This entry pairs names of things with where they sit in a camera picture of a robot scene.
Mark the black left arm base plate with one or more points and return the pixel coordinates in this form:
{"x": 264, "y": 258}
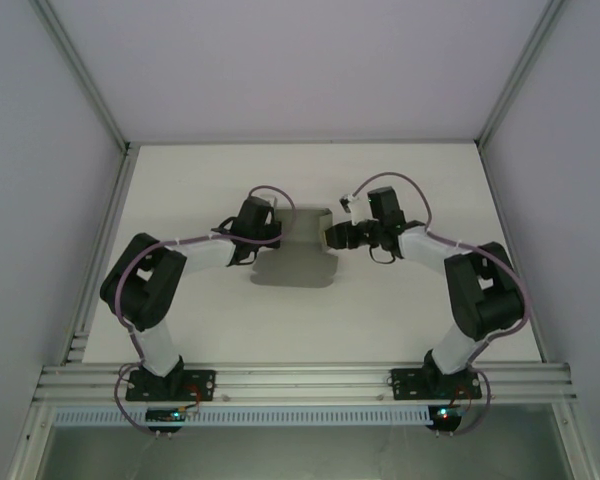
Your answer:
{"x": 202, "y": 385}

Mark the aluminium frame post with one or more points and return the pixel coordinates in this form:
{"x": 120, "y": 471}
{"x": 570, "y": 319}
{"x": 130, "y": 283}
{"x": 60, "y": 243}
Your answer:
{"x": 522, "y": 75}
{"x": 80, "y": 75}

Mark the grey cloth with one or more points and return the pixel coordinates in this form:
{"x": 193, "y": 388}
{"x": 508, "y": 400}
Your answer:
{"x": 295, "y": 270}

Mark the aluminium mounting rail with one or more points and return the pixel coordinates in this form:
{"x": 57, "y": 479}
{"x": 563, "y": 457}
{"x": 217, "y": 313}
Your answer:
{"x": 300, "y": 382}

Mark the grey metal panel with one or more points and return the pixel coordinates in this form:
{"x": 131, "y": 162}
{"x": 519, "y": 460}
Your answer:
{"x": 300, "y": 455}

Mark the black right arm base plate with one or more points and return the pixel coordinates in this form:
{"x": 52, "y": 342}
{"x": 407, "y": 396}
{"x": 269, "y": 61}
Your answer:
{"x": 405, "y": 385}

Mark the aluminium frame leg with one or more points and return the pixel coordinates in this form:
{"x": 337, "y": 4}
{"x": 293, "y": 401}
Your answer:
{"x": 27, "y": 445}
{"x": 575, "y": 445}

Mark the aluminium table side rail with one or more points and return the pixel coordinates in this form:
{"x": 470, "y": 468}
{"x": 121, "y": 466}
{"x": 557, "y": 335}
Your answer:
{"x": 502, "y": 215}
{"x": 95, "y": 270}

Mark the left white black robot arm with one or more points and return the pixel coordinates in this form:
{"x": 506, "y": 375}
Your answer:
{"x": 157, "y": 345}

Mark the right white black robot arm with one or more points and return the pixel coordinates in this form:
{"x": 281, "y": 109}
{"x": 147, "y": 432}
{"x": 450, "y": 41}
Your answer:
{"x": 455, "y": 350}

